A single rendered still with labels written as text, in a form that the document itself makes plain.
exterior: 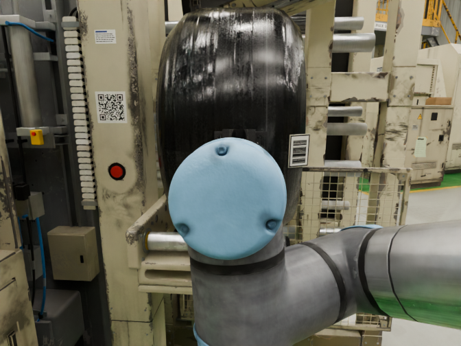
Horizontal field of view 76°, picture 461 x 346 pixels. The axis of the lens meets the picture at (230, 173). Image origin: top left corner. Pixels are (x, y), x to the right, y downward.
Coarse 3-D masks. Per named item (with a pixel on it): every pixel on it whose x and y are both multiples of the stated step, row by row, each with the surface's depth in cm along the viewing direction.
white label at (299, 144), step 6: (294, 138) 52; (300, 138) 53; (306, 138) 53; (294, 144) 53; (300, 144) 53; (306, 144) 53; (294, 150) 53; (300, 150) 53; (306, 150) 54; (288, 156) 53; (294, 156) 53; (300, 156) 54; (306, 156) 54; (288, 162) 53; (294, 162) 54; (300, 162) 54; (306, 162) 54
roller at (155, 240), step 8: (152, 232) 73; (160, 232) 72; (168, 232) 73; (176, 232) 73; (152, 240) 71; (160, 240) 71; (168, 240) 71; (176, 240) 70; (288, 240) 69; (152, 248) 71; (160, 248) 71; (168, 248) 71; (176, 248) 71; (184, 248) 70
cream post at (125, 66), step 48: (96, 0) 67; (144, 0) 75; (96, 48) 70; (144, 48) 76; (144, 96) 77; (96, 144) 75; (144, 144) 77; (96, 192) 78; (144, 192) 78; (144, 336) 86
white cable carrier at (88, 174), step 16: (64, 16) 70; (64, 32) 70; (80, 48) 72; (80, 64) 72; (80, 80) 73; (80, 96) 73; (80, 112) 74; (80, 128) 75; (80, 160) 77; (80, 176) 78
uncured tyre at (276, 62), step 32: (192, 32) 56; (224, 32) 55; (256, 32) 55; (288, 32) 56; (160, 64) 58; (192, 64) 53; (224, 64) 52; (256, 64) 52; (288, 64) 52; (160, 96) 56; (192, 96) 52; (224, 96) 52; (256, 96) 51; (288, 96) 51; (160, 128) 56; (192, 128) 52; (224, 128) 52; (256, 128) 52; (288, 128) 52; (160, 160) 58; (288, 192) 57
